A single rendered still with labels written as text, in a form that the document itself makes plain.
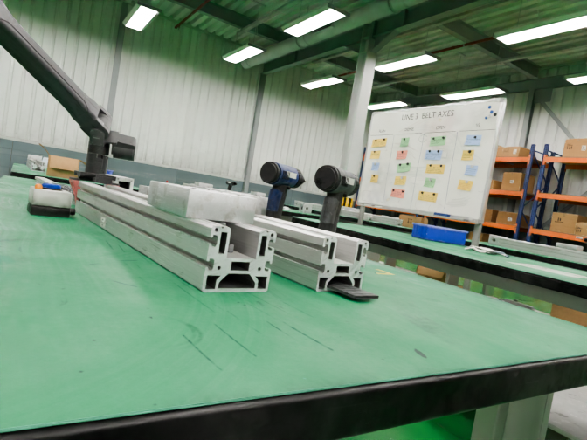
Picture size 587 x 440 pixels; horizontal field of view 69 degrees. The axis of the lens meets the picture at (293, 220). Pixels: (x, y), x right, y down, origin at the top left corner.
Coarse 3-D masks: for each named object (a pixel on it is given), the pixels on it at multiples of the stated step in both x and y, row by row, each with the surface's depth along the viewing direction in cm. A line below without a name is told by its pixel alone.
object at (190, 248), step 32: (96, 192) 99; (128, 192) 104; (128, 224) 82; (160, 224) 66; (192, 224) 57; (160, 256) 65; (192, 256) 59; (224, 256) 55; (256, 256) 57; (224, 288) 55; (256, 288) 58
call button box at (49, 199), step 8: (32, 192) 97; (40, 192) 97; (48, 192) 98; (56, 192) 99; (64, 192) 100; (32, 200) 96; (40, 200) 97; (48, 200) 98; (56, 200) 99; (64, 200) 100; (32, 208) 96; (40, 208) 97; (48, 208) 98; (56, 208) 99; (64, 208) 100; (72, 208) 105; (48, 216) 99; (56, 216) 99; (64, 216) 100
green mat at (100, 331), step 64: (0, 192) 134; (0, 256) 55; (64, 256) 61; (128, 256) 68; (0, 320) 34; (64, 320) 36; (128, 320) 39; (192, 320) 42; (256, 320) 45; (320, 320) 49; (384, 320) 54; (448, 320) 60; (512, 320) 67; (0, 384) 25; (64, 384) 26; (128, 384) 27; (192, 384) 29; (256, 384) 30; (320, 384) 32
